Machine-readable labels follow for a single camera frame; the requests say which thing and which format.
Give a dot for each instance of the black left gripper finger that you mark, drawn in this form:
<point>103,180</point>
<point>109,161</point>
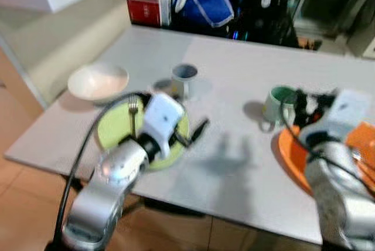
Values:
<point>199,131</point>

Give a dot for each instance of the pale green mug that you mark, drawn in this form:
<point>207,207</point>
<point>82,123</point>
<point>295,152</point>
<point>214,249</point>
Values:
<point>275,110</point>

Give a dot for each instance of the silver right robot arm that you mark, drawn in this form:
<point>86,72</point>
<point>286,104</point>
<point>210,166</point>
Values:
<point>340,204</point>

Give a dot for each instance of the metal fork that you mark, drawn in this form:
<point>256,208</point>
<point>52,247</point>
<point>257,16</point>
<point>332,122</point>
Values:
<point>133,119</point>

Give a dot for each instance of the grey mug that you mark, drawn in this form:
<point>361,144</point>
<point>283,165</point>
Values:
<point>183,81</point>

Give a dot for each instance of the orange plate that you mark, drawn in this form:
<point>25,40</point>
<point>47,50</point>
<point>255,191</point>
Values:
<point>290,157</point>

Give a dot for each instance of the green plate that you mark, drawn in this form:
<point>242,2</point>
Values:
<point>114,128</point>

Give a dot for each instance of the white ceramic bowl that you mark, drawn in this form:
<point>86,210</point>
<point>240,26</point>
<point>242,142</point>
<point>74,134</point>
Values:
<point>96,81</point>

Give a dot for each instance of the black appliance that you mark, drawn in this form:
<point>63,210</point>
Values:
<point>263,10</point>

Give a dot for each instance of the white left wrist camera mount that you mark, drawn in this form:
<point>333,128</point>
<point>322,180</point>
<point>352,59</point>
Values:
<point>161,113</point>

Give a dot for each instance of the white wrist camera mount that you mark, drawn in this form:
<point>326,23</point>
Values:
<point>161,113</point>
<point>345,113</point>

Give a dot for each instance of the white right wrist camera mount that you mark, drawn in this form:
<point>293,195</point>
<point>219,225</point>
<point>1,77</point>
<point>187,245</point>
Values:
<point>345,113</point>

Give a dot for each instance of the glass door with metal frame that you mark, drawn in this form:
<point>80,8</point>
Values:
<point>334,4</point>

